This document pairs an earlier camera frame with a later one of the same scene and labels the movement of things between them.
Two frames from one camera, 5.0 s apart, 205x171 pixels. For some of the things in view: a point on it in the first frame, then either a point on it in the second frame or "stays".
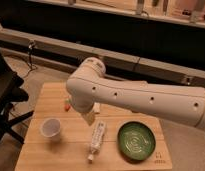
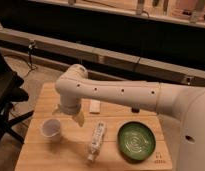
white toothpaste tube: (96, 139) stays
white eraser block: (96, 107) stays
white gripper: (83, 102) -> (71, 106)
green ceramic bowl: (136, 141) stays
